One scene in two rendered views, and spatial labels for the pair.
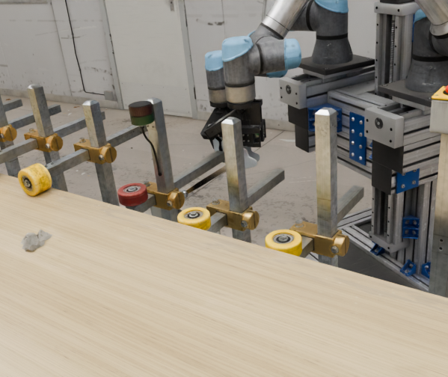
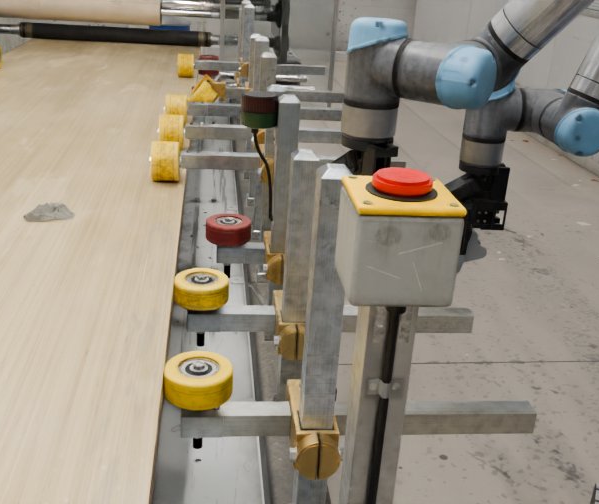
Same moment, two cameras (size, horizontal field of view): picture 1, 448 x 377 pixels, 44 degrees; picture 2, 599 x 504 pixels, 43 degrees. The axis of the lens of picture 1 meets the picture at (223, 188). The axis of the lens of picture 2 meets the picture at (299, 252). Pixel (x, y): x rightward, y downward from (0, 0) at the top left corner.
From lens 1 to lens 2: 0.94 m
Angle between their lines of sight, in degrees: 41
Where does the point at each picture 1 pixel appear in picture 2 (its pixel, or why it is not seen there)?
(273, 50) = (423, 57)
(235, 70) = (350, 73)
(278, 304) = not seen: outside the picture
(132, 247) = (83, 269)
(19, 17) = (584, 35)
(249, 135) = not seen: hidden behind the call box
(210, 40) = not seen: outside the picture
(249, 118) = (364, 172)
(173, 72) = not seen: outside the picture
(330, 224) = (304, 402)
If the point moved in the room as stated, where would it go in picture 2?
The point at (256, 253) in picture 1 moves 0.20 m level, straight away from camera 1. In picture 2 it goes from (139, 360) to (271, 317)
